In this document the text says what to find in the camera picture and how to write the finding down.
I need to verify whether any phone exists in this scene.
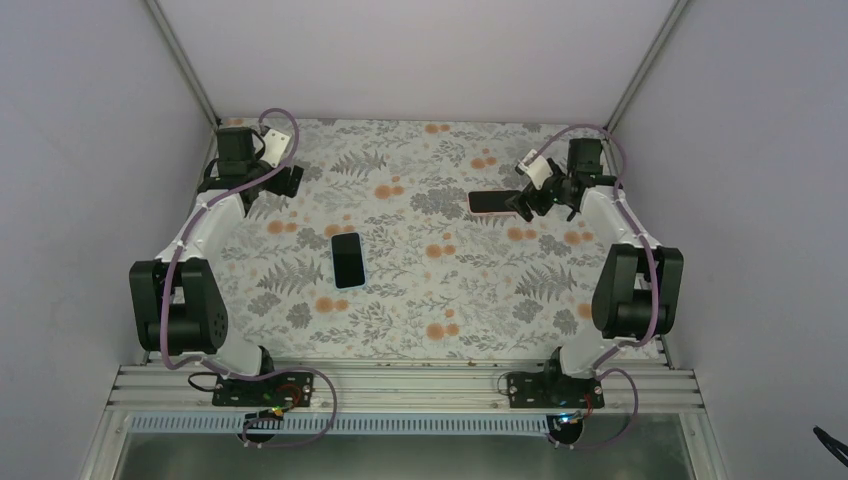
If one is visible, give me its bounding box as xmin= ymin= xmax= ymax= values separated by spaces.
xmin=467 ymin=190 xmax=519 ymax=216
xmin=330 ymin=232 xmax=367 ymax=290

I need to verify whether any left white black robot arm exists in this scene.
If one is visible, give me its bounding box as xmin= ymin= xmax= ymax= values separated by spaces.
xmin=129 ymin=127 xmax=304 ymax=405

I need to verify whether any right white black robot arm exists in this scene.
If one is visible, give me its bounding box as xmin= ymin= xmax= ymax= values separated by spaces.
xmin=506 ymin=138 xmax=684 ymax=407

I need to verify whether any phone in blue case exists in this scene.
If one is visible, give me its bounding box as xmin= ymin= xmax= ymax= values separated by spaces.
xmin=330 ymin=232 xmax=367 ymax=290

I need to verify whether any floral patterned table mat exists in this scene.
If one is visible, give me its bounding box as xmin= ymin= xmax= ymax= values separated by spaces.
xmin=213 ymin=119 xmax=607 ymax=361

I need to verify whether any black object at edge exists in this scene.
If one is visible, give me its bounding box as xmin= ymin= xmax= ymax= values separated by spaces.
xmin=812 ymin=426 xmax=848 ymax=467

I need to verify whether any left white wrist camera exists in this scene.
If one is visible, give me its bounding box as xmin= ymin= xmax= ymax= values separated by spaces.
xmin=260 ymin=129 xmax=291 ymax=168

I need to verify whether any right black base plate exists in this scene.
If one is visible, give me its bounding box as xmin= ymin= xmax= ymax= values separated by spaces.
xmin=506 ymin=372 xmax=605 ymax=410

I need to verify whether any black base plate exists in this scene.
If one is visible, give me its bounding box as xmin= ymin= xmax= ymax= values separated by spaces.
xmin=211 ymin=372 xmax=314 ymax=409
xmin=506 ymin=372 xmax=605 ymax=410

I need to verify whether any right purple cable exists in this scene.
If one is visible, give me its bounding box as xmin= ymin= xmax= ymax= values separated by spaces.
xmin=529 ymin=123 xmax=664 ymax=452

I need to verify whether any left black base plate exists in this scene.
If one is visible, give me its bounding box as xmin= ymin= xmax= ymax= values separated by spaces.
xmin=211 ymin=372 xmax=314 ymax=409

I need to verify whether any aluminium rail frame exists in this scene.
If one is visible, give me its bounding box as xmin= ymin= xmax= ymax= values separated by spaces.
xmin=107 ymin=360 xmax=705 ymax=414

